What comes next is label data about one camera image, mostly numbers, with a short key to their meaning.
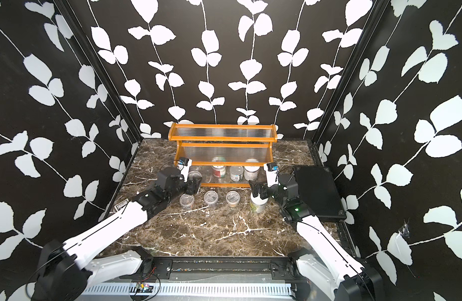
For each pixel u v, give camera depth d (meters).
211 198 0.89
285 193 0.58
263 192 0.70
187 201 0.87
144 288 0.70
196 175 0.82
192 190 0.71
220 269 0.75
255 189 0.71
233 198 0.88
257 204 0.85
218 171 0.98
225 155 1.23
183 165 0.69
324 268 0.55
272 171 0.68
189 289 0.70
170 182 0.59
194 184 0.71
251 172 0.95
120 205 0.90
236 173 0.97
